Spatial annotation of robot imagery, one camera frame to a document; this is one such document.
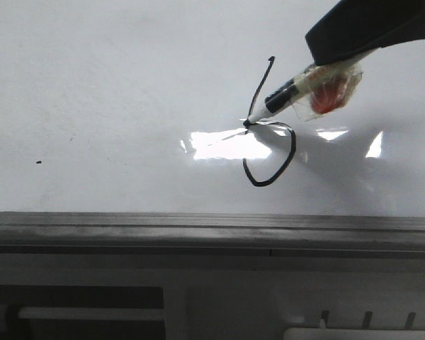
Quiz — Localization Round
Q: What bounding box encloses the black white whiteboard marker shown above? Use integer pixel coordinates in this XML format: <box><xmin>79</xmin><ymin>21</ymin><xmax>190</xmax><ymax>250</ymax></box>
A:
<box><xmin>243</xmin><ymin>59</ymin><xmax>351</xmax><ymax>129</ymax></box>

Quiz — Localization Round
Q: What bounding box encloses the white bar bottom left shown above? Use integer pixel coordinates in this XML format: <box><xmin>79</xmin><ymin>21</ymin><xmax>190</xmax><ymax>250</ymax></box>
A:
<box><xmin>18</xmin><ymin>307</ymin><xmax>164</xmax><ymax>321</ymax></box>

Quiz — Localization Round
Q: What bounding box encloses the white whiteboard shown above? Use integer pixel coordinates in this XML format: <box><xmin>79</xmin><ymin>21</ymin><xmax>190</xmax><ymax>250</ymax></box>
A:
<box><xmin>0</xmin><ymin>1</ymin><xmax>425</xmax><ymax>217</ymax></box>

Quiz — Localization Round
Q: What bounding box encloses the white box bottom right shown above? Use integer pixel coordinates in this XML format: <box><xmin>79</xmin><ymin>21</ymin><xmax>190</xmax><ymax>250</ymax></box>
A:
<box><xmin>283</xmin><ymin>328</ymin><xmax>425</xmax><ymax>340</ymax></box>

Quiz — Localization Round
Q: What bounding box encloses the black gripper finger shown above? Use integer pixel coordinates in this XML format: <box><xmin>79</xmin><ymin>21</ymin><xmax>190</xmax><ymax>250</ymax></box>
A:
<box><xmin>305</xmin><ymin>0</ymin><xmax>425</xmax><ymax>65</ymax></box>

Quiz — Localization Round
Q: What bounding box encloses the grey aluminium whiteboard tray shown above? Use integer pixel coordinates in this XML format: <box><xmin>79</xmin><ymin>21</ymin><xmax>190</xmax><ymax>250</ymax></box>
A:
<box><xmin>0</xmin><ymin>212</ymin><xmax>425</xmax><ymax>257</ymax></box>

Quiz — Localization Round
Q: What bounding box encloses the orange magnet taped to marker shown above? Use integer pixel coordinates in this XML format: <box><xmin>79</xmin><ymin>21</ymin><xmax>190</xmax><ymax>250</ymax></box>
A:
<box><xmin>294</xmin><ymin>63</ymin><xmax>363</xmax><ymax>121</ymax></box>

